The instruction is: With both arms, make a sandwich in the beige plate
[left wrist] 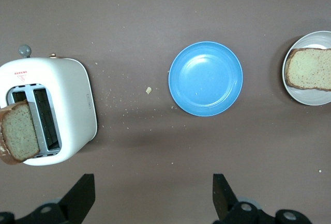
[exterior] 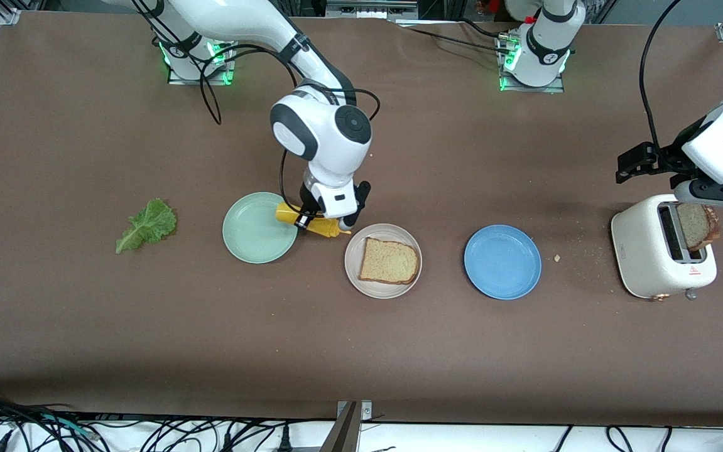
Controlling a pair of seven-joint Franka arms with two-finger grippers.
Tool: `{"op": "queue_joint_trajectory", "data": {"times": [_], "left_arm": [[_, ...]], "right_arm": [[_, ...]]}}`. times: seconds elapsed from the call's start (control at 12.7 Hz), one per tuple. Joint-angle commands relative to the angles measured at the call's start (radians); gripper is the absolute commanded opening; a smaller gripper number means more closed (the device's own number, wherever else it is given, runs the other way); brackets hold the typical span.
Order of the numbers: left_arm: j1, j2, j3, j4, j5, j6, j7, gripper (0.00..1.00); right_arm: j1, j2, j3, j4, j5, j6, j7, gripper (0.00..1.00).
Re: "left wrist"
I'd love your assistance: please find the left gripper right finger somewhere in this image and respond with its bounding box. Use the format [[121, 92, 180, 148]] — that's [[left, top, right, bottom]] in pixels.
[[212, 173, 315, 224]]

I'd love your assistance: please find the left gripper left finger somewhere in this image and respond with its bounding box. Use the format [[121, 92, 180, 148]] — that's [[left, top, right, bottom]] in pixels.
[[0, 173, 96, 224]]

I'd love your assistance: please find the brown bread slice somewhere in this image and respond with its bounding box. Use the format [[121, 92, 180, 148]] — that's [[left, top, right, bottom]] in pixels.
[[0, 99, 41, 166], [284, 48, 331, 92]]

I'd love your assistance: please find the beige plate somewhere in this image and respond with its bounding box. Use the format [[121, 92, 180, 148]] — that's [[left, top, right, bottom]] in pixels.
[[281, 30, 331, 106]]

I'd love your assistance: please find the blue plate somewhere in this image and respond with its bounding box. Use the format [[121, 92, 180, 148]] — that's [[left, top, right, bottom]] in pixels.
[[168, 41, 244, 117]]

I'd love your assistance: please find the white two-slot toaster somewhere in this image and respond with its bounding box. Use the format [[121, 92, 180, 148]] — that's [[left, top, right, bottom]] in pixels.
[[0, 44, 98, 167]]

